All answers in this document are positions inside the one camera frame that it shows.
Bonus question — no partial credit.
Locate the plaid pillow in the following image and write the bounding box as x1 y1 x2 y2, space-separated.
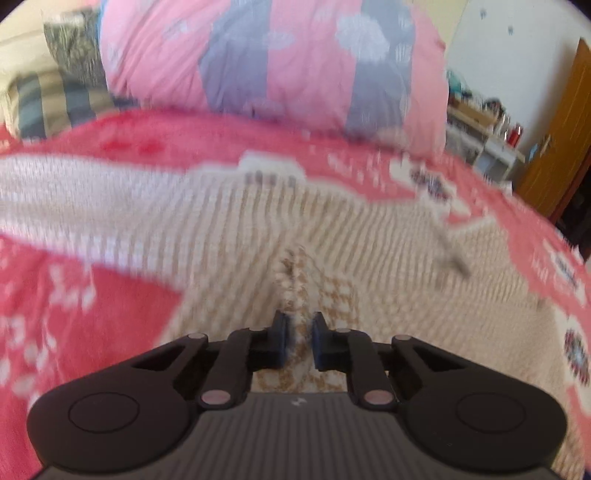
7 69 118 139

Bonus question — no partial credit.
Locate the white desk shelf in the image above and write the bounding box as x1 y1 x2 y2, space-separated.
445 104 527 183

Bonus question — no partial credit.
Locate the grey floral pillow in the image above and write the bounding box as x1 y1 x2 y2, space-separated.
44 9 109 93

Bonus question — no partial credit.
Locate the pink and purple quilt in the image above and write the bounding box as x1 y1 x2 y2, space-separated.
99 0 451 155

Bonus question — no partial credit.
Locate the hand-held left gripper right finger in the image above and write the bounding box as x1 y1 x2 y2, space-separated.
311 312 462 409

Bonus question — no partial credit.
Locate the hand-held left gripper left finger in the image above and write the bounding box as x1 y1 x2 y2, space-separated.
131 310 293 409

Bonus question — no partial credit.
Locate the wooden door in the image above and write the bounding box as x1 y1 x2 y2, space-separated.
512 39 591 222

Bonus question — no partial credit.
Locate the cream knitted sweater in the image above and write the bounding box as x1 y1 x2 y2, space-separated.
0 154 566 480

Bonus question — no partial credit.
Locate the red floral blanket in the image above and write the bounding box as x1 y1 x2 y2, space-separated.
0 108 591 480

